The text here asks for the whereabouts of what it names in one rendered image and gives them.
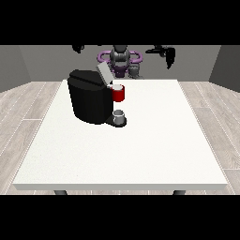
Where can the red pod holder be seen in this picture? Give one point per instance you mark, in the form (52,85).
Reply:
(118,95)

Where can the dark table leg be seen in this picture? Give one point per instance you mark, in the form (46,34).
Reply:
(60,192)
(179,192)

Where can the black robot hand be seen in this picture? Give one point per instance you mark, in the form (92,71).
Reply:
(78,48)
(169,54)

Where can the black coffee machine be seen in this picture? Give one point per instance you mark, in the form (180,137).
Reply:
(89,100)

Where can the small grey cup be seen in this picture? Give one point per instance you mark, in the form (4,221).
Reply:
(118,117)

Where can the small grey coffee pod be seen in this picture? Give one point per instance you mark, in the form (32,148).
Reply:
(134,71)

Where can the pale grey machine lid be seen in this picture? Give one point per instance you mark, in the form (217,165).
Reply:
(104,72)

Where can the grey robot trunk purple rings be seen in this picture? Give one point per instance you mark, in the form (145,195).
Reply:
(119,56)

